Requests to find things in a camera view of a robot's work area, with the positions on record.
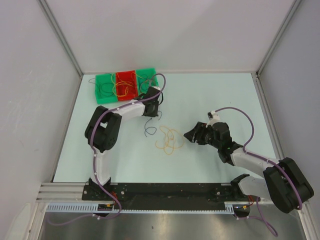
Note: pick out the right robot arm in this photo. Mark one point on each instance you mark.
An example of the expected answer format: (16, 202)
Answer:
(280, 181)

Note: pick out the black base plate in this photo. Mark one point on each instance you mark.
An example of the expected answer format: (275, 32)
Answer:
(216, 192)

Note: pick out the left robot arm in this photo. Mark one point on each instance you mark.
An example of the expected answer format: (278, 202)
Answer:
(103, 128)

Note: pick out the grey cable duct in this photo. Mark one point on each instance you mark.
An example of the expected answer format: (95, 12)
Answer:
(96, 208)

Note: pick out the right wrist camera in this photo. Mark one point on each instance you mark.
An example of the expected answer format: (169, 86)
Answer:
(213, 118)

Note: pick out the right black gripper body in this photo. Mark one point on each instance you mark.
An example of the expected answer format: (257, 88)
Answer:
(207, 137)

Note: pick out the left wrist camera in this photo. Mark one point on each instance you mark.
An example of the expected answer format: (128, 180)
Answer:
(156, 87)

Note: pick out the right green bin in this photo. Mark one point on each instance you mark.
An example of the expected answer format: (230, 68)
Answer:
(144, 77)

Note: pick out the green bin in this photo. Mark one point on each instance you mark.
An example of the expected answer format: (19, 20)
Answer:
(144, 77)
(105, 88)

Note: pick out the aluminium frame rail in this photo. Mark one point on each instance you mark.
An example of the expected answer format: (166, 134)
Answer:
(63, 192)

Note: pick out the red bin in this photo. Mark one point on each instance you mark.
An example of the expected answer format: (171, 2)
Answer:
(126, 85)

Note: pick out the left green bin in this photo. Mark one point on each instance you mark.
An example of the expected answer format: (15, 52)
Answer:
(105, 88)

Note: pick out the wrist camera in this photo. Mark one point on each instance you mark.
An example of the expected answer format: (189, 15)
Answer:
(213, 118)
(156, 87)

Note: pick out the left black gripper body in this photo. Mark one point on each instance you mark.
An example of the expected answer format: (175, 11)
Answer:
(154, 112)

